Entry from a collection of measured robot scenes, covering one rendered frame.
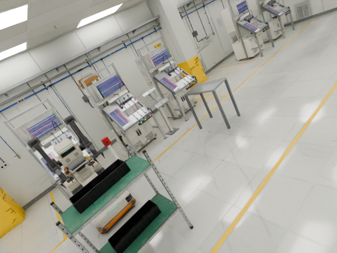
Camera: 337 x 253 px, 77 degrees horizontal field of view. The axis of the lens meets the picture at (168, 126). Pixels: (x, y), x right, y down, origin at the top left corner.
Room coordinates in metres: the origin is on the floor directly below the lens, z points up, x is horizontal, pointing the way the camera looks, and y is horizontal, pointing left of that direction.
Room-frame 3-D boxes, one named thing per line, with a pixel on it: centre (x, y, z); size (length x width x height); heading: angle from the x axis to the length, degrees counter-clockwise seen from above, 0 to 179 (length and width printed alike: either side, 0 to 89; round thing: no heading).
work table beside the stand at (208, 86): (3.75, -0.92, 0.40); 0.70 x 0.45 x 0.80; 35
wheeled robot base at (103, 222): (2.80, 1.38, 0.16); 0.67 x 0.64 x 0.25; 29
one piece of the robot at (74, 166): (2.55, 1.23, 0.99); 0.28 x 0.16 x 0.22; 119
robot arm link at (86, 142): (2.50, 0.96, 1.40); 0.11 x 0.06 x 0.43; 120
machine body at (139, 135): (4.71, 0.79, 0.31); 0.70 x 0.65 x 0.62; 118
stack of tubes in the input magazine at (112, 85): (4.63, 0.68, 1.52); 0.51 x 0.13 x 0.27; 118
